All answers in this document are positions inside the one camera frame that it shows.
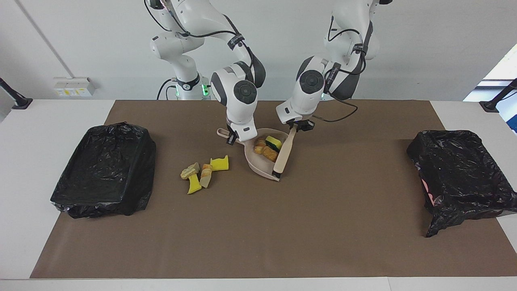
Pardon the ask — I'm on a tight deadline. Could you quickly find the notched yellow sponge piece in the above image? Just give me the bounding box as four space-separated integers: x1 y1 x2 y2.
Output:
210 155 229 172

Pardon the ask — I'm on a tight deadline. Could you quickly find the beige brush with black bristles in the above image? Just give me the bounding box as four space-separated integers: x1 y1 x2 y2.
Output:
273 127 297 179

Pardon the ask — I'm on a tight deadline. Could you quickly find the beige plastic dustpan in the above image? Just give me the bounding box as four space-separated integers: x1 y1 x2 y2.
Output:
216 127 292 182

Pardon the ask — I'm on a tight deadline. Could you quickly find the brown bread roll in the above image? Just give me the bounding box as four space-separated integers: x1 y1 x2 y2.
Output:
262 145 279 163

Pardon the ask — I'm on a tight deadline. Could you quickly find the orange white bread slice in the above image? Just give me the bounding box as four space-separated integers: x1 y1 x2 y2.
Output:
200 163 213 189

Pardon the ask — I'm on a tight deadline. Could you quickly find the beige grey foam chunk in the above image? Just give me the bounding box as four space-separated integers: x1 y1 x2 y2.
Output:
180 162 201 180

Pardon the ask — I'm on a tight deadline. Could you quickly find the pink bin with black bag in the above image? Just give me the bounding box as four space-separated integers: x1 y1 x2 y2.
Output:
406 130 517 238

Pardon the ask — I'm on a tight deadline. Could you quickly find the brown table mat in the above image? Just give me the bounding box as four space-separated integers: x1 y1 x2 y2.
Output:
30 100 517 279

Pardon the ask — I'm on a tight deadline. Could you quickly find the black clamp stand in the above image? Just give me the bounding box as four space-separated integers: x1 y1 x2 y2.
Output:
0 78 34 110
479 78 517 113

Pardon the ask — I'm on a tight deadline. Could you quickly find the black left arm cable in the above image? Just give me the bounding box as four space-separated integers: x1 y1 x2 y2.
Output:
313 14 366 123

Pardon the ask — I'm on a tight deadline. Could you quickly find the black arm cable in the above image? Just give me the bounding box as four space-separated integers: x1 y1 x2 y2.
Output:
313 14 366 123
144 0 243 41

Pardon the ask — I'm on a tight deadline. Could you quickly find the black right base cable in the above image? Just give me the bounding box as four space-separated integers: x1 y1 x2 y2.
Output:
157 79 219 101

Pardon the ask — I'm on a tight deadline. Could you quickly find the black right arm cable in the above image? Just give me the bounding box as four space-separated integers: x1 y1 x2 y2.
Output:
144 0 243 41

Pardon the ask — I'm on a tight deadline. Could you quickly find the white wall socket box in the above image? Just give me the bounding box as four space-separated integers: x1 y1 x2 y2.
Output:
53 77 96 97

